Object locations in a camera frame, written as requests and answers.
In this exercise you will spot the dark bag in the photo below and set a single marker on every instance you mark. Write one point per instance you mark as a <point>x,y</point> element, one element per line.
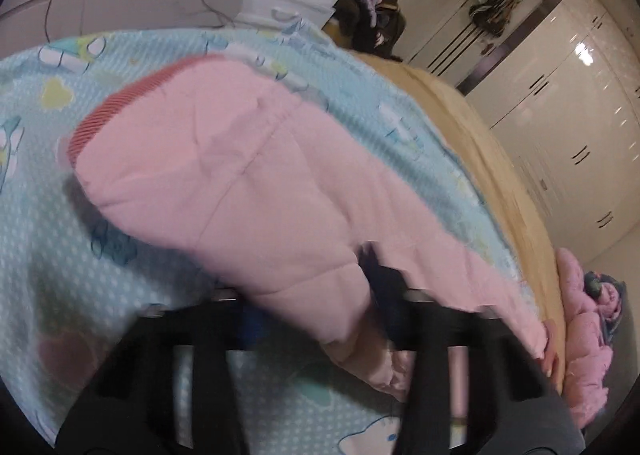
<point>370,30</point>

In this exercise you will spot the tan bed blanket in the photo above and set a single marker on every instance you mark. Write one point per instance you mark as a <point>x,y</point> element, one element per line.
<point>500,175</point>

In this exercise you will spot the crumpled pink quilt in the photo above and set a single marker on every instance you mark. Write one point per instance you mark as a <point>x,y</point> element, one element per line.
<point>585,370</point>

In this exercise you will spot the dark floral cloth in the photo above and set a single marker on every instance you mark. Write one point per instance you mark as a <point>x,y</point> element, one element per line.
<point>607,295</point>

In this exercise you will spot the hanging dark accessories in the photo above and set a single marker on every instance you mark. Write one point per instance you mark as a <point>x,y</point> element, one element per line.
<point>495,5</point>

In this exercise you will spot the blue printed bedsheet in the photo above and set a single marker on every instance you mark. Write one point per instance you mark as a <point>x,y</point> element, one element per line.
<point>50,235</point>

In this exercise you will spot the glossy cream wardrobe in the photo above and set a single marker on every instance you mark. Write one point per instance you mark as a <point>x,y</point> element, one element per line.
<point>575,100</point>

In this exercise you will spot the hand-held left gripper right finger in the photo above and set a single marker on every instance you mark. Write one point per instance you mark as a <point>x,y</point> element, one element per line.
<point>395,315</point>

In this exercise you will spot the pink quilted garment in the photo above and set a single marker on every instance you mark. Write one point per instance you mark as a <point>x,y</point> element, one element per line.
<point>225,175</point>

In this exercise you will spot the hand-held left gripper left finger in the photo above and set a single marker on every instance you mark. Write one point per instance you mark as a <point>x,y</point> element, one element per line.
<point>250,330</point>

